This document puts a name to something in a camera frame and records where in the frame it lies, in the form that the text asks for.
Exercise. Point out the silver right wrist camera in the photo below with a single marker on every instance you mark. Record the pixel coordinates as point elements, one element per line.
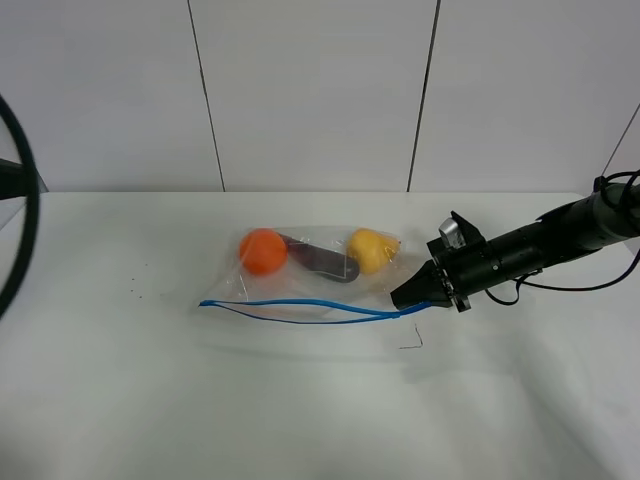
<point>456,232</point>

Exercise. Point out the orange fruit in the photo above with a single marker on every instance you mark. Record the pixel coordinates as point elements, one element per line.
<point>262,252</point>

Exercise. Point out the dark purple eggplant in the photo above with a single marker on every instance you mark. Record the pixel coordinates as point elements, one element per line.
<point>328,264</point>

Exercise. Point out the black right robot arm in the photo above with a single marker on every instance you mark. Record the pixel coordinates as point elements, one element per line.
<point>610,215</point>

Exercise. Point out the clear zip bag blue seal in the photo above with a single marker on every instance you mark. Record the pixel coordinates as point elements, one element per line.
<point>295,296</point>

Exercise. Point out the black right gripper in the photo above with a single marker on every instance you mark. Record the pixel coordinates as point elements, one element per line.
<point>454,275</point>

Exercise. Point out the yellow pear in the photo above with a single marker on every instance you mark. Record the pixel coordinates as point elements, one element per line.
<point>372,250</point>

